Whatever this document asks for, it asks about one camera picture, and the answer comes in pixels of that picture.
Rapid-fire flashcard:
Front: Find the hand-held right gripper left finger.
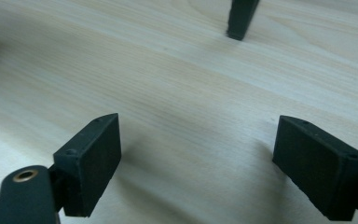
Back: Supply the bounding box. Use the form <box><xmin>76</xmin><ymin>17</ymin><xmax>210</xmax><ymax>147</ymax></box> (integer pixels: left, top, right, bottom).
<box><xmin>52</xmin><ymin>112</ymin><xmax>122</xmax><ymax>218</ymax></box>

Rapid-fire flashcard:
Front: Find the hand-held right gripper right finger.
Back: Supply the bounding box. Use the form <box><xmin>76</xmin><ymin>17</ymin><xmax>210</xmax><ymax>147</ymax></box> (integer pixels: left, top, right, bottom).
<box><xmin>271</xmin><ymin>115</ymin><xmax>358</xmax><ymax>222</ymax></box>

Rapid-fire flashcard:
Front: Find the small black table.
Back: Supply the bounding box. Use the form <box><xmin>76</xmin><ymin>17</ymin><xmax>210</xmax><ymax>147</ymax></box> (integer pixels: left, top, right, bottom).
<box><xmin>226</xmin><ymin>0</ymin><xmax>261</xmax><ymax>42</ymax></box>

